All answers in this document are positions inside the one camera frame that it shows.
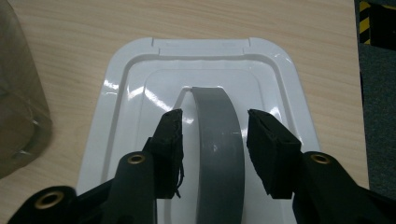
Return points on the black base with hazard tape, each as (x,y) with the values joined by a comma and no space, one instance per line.
(378,21)

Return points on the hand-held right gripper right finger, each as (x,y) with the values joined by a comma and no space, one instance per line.
(274,152)

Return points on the clear grey plastic storage box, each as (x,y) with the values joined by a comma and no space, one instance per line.
(18,109)

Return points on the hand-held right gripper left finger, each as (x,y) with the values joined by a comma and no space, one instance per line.
(168,149)

